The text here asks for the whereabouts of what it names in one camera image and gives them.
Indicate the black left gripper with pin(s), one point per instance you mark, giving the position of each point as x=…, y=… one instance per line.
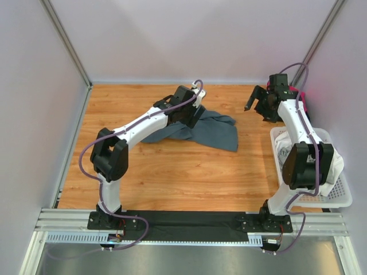
x=191, y=120

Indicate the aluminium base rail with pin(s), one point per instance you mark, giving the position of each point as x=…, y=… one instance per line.
x=324, y=223

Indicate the right aluminium corner post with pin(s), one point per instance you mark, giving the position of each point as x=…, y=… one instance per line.
x=324, y=29

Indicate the white t-shirt in basket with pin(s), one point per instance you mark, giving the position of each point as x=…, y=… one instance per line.
x=332, y=166

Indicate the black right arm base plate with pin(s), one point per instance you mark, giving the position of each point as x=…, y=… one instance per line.
x=256, y=223

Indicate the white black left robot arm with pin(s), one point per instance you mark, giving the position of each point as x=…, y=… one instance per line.
x=110, y=152

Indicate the left aluminium corner post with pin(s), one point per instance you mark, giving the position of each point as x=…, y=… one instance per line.
x=60, y=29

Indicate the blue-grey t-shirt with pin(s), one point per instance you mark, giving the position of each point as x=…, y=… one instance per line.
x=212, y=130

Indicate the grey slotted cable duct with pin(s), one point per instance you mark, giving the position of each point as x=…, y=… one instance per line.
x=110, y=239

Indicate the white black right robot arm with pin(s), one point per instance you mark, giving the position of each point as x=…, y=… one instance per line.
x=307, y=165

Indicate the white plastic laundry basket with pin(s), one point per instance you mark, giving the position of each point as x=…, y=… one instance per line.
x=333, y=194

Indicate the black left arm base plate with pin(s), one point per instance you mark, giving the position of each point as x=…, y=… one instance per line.
x=102, y=221

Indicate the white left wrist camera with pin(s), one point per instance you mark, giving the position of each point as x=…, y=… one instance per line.
x=199, y=92

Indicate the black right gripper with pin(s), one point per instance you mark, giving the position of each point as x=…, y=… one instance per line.
x=259, y=93

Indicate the folded pink t-shirt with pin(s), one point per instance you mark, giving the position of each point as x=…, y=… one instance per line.
x=301, y=98

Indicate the aluminium corner post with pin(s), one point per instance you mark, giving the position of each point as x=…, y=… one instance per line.
x=60, y=29
x=324, y=29

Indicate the grey t-shirt in basket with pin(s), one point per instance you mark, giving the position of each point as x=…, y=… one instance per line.
x=283, y=153

